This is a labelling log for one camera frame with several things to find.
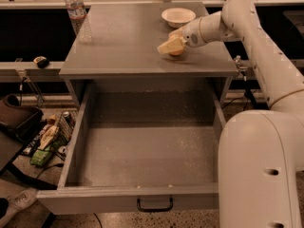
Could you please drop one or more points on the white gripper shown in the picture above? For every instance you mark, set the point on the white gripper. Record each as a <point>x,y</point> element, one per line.
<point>192,35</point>

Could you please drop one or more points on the green snack bag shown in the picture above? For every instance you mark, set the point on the green snack bag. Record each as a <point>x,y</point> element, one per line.
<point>40,157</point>

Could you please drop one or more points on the black yellow tape measure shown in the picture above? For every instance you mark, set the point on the black yellow tape measure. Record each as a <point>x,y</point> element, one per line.
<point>41,61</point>

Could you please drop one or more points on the metal clamp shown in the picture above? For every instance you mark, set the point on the metal clamp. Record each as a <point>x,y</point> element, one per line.
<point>241,68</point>

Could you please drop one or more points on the grey cabinet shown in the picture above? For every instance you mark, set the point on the grey cabinet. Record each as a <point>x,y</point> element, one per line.
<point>123,53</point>

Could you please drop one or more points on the clear plastic water bottle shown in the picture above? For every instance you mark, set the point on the clear plastic water bottle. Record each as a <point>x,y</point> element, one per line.
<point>78,17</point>

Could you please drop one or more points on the black drawer handle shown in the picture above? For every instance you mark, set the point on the black drawer handle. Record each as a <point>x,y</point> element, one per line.
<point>154,205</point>

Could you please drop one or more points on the orange fruit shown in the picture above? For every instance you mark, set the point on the orange fruit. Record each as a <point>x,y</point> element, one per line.
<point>176,52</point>

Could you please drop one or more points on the grey open top drawer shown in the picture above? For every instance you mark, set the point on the grey open top drawer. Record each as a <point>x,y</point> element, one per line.
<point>150,145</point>

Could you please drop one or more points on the white bowl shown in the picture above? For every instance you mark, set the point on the white bowl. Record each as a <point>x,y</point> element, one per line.
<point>178,17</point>

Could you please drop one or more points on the white sneaker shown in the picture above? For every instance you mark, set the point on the white sneaker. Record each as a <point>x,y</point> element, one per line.
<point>12,205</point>

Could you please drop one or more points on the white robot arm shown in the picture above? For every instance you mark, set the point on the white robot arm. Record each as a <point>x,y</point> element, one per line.
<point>259,151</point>

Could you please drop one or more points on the wire basket of snacks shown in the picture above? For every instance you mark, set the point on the wire basket of snacks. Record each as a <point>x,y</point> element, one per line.
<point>54,136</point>

